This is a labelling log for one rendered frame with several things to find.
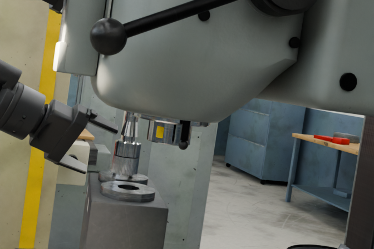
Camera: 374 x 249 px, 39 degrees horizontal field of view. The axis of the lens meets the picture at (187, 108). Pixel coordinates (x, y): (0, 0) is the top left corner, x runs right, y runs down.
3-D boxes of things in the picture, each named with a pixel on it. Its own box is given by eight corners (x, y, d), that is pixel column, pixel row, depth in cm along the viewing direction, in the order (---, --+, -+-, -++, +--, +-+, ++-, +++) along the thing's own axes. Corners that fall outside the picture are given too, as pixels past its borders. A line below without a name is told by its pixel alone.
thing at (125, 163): (129, 172, 100) (133, 144, 99) (141, 178, 96) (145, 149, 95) (106, 172, 97) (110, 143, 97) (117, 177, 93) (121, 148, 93)
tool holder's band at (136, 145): (133, 144, 99) (134, 139, 99) (145, 149, 95) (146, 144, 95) (110, 143, 97) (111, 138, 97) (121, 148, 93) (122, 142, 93)
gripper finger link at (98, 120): (116, 137, 96) (86, 121, 93) (115, 127, 99) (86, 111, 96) (121, 130, 96) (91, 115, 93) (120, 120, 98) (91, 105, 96)
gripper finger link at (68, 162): (87, 163, 102) (58, 149, 99) (87, 173, 99) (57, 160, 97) (82, 169, 103) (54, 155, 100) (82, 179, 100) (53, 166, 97)
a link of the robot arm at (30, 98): (53, 175, 95) (-11, 148, 90) (55, 144, 103) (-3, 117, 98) (90, 125, 90) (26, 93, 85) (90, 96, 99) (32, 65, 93)
